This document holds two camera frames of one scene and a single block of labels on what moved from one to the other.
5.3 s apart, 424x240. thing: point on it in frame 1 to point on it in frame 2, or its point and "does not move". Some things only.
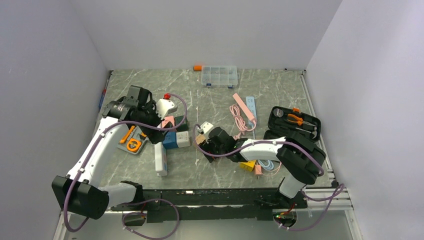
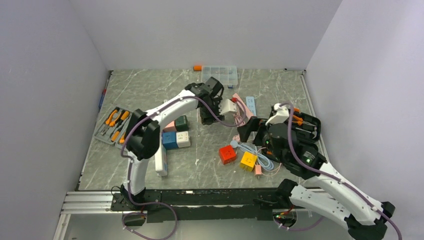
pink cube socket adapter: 258,169 does not move
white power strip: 161,159 does not move
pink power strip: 236,97 does not move
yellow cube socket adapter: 248,165 does not move
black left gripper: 154,136 to 208,119
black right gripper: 207,145 to 253,124
